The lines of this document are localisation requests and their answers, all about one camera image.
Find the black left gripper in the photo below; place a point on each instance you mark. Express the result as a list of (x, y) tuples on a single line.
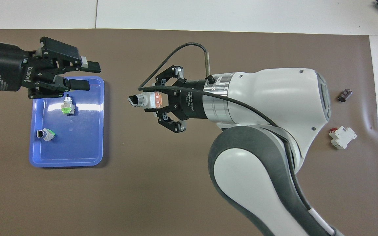
[(2, 68)]

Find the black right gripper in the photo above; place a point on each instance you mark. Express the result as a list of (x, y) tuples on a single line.
[(192, 101)]

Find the orange white selector switch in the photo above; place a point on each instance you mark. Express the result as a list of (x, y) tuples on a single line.
[(148, 100)]

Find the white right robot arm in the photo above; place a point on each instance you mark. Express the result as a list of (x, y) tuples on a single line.
[(274, 95)]

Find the blue plastic tray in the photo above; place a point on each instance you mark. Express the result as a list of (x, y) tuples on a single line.
[(77, 144)]

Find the brown table mat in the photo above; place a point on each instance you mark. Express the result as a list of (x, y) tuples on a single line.
[(159, 180)]

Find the small black terminal block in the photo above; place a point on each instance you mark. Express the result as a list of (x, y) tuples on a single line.
[(345, 95)]

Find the white red circuit breaker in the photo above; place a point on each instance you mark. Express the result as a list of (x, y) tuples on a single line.
[(343, 137)]

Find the green white selector switch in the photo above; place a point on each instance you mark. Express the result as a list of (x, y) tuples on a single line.
[(67, 106), (47, 134)]

